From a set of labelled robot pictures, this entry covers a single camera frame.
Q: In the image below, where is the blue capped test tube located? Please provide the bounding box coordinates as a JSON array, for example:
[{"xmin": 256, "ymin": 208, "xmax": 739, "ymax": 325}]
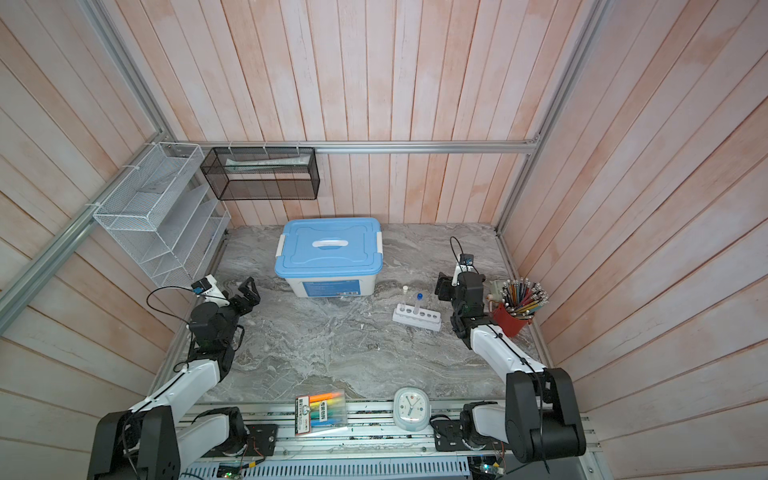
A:
[{"xmin": 413, "ymin": 293, "xmax": 423, "ymax": 316}]

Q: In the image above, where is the blue plastic bin lid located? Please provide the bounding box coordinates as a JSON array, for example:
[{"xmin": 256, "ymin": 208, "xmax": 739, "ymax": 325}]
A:
[{"xmin": 275, "ymin": 217, "xmax": 383, "ymax": 279}]

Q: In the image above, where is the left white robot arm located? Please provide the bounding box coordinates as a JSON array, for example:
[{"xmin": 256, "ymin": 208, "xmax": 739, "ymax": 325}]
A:
[{"xmin": 87, "ymin": 275, "xmax": 261, "ymax": 479}]

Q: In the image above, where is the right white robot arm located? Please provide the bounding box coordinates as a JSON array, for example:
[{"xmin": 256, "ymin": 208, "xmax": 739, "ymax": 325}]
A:
[{"xmin": 435, "ymin": 270, "xmax": 587, "ymax": 464}]

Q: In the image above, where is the red pencil cup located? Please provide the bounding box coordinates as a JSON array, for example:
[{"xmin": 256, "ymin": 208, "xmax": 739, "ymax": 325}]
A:
[{"xmin": 491, "ymin": 303, "xmax": 531, "ymax": 338}]

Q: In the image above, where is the white test tube rack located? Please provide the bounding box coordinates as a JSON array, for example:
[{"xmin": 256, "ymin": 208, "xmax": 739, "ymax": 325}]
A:
[{"xmin": 392, "ymin": 303, "xmax": 442, "ymax": 332}]

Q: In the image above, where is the colored pencils bundle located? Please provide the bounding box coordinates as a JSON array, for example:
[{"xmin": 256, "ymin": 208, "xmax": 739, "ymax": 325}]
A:
[{"xmin": 501, "ymin": 278, "xmax": 549, "ymax": 320}]

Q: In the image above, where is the white plastic storage bin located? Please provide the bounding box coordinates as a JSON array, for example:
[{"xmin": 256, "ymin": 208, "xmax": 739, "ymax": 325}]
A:
[{"xmin": 286, "ymin": 274, "xmax": 377, "ymax": 298}]

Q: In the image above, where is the white round clock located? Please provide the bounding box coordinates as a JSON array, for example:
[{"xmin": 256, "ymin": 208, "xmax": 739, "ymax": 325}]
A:
[{"xmin": 393, "ymin": 387, "xmax": 431, "ymax": 432}]

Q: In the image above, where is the highlighter marker pack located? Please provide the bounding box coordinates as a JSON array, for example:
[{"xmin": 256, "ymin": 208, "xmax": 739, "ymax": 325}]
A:
[{"xmin": 294, "ymin": 391, "xmax": 348, "ymax": 436}]

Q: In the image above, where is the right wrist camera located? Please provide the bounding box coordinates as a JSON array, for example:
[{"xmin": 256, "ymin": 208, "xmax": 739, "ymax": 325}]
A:
[{"xmin": 452, "ymin": 253, "xmax": 475, "ymax": 286}]

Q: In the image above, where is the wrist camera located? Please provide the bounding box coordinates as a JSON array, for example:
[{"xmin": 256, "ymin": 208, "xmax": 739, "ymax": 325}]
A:
[
  {"xmin": 191, "ymin": 274, "xmax": 230, "ymax": 307},
  {"xmin": 452, "ymin": 253, "xmax": 475, "ymax": 286}
]

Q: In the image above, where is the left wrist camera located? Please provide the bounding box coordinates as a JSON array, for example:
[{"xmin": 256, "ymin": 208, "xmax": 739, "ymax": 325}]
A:
[{"xmin": 191, "ymin": 274, "xmax": 230, "ymax": 307}]

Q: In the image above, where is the white wire mesh shelf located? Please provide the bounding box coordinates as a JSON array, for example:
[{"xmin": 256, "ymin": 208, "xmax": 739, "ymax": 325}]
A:
[{"xmin": 94, "ymin": 143, "xmax": 231, "ymax": 287}]

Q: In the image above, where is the black wire mesh basket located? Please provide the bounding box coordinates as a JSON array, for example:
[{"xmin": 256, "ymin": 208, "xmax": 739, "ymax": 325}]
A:
[{"xmin": 201, "ymin": 146, "xmax": 321, "ymax": 201}]

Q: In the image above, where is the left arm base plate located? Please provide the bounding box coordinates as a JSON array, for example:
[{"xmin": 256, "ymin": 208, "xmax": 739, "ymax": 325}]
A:
[{"xmin": 203, "ymin": 423, "xmax": 278, "ymax": 458}]

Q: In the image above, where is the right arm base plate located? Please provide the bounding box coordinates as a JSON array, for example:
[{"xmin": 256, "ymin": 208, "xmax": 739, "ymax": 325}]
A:
[{"xmin": 429, "ymin": 414, "xmax": 506, "ymax": 452}]

